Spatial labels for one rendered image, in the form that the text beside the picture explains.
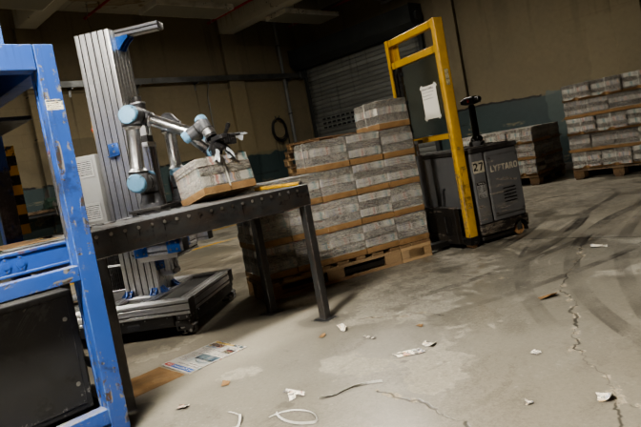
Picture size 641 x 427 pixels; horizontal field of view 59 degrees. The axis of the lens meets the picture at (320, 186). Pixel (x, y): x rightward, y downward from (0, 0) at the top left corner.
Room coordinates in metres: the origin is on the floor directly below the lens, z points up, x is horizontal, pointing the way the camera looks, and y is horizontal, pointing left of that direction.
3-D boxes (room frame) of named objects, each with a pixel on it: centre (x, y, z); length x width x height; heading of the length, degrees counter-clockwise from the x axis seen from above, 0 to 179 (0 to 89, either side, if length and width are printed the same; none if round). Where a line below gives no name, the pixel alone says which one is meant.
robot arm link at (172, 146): (4.25, 1.04, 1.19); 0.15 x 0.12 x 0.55; 16
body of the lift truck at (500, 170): (4.93, -1.32, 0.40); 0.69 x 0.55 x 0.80; 24
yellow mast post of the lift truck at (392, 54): (5.08, -0.85, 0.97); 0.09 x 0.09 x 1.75; 24
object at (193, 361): (2.97, 0.77, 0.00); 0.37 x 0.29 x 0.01; 134
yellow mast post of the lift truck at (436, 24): (4.48, -1.12, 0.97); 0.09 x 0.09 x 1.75; 24
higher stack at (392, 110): (4.61, -0.59, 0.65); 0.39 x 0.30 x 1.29; 24
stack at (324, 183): (4.31, 0.08, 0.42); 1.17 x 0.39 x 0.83; 114
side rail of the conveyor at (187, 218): (2.82, 0.57, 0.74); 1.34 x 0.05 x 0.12; 134
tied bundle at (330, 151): (4.37, -0.04, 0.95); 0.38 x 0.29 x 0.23; 24
